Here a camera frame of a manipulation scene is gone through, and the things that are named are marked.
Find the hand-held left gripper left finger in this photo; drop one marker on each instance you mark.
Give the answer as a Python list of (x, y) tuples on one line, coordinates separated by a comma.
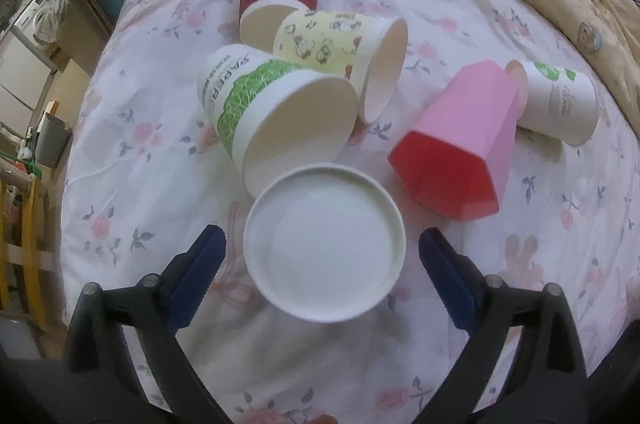
[(197, 276)]

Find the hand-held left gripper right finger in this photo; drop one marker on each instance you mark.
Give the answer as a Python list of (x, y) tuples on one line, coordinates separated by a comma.
[(452, 279)]

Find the plain white paper cup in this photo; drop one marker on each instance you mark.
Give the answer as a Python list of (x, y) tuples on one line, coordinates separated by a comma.
[(324, 243)]

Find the pink hexagonal cup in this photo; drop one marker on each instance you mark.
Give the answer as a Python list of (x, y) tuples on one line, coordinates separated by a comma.
[(460, 143)]

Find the green print white paper cup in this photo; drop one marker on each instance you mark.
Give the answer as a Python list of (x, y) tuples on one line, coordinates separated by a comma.
[(260, 103)]

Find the small green logo paper cup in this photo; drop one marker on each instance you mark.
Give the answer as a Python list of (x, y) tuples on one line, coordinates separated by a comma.
[(560, 101)]

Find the yellow cartoon print paper cup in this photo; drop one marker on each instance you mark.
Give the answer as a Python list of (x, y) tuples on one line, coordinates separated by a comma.
[(340, 53)]

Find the floral white bed sheet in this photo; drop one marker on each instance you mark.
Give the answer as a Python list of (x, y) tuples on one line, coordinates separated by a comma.
[(150, 143)]

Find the yellow wooden chair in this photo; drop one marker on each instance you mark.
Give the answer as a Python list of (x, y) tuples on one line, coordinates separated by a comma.
[(22, 224)]

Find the grey bin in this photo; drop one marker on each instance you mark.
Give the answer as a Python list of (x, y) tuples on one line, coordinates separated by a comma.
[(50, 138)]

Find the white cabinet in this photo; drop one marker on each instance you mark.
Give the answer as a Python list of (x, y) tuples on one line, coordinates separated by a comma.
[(22, 58)]

